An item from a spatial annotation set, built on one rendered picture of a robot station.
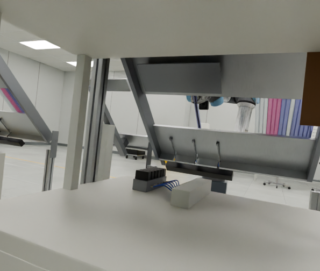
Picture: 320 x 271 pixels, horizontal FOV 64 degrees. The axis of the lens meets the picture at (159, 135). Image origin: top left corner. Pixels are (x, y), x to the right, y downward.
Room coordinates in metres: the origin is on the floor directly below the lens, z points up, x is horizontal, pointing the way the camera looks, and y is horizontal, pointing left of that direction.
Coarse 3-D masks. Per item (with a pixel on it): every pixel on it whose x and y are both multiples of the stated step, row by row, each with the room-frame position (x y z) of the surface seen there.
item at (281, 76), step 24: (144, 72) 0.95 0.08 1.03; (168, 72) 0.91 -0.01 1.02; (192, 72) 0.87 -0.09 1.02; (216, 72) 0.84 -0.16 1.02; (240, 72) 0.85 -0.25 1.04; (264, 72) 0.82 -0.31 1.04; (288, 72) 0.79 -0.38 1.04; (216, 96) 0.95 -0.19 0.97; (240, 96) 0.92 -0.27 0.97; (264, 96) 0.88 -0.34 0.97; (288, 96) 0.85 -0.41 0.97
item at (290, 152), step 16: (160, 128) 1.19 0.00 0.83; (176, 128) 1.15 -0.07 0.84; (192, 128) 1.13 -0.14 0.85; (160, 144) 1.28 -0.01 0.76; (176, 144) 1.24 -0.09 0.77; (192, 144) 1.19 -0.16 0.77; (208, 144) 1.15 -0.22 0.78; (224, 144) 1.12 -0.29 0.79; (240, 144) 1.08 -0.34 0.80; (256, 144) 1.05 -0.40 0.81; (272, 144) 1.02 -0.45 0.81; (288, 144) 0.99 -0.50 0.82; (304, 144) 0.96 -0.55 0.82; (224, 160) 1.19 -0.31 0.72; (240, 160) 1.15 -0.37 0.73; (256, 160) 1.12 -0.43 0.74; (272, 160) 1.08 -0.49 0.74; (288, 160) 1.05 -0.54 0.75; (304, 160) 1.02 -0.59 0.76
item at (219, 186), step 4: (212, 184) 1.62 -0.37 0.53; (216, 184) 1.61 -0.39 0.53; (220, 184) 1.61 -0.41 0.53; (224, 184) 1.60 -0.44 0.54; (212, 188) 1.62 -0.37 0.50; (216, 188) 1.61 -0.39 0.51; (220, 188) 1.61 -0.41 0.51; (224, 188) 1.60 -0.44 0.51; (220, 192) 1.60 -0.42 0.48; (224, 192) 1.60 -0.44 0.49
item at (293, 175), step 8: (168, 160) 1.28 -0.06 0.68; (176, 160) 1.26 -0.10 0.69; (184, 160) 1.25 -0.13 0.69; (192, 160) 1.24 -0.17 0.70; (200, 160) 1.23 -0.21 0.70; (208, 160) 1.22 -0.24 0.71; (216, 160) 1.21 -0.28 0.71; (224, 168) 1.17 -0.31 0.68; (232, 168) 1.16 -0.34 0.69; (240, 168) 1.15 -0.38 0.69; (248, 168) 1.14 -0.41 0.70; (256, 168) 1.13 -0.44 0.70; (264, 168) 1.12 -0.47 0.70; (272, 168) 1.11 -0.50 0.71; (280, 176) 1.08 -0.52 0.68; (288, 176) 1.07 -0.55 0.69; (296, 176) 1.06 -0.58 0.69; (304, 176) 1.05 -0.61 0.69
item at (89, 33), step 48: (0, 0) 0.44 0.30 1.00; (48, 0) 0.42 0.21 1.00; (96, 0) 0.41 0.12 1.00; (144, 0) 0.39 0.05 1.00; (192, 0) 0.38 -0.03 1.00; (240, 0) 0.36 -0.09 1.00; (288, 0) 0.35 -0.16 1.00; (96, 48) 0.65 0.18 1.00; (144, 48) 0.61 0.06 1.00; (192, 48) 0.58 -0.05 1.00; (240, 48) 0.54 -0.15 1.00; (288, 48) 0.52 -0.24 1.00
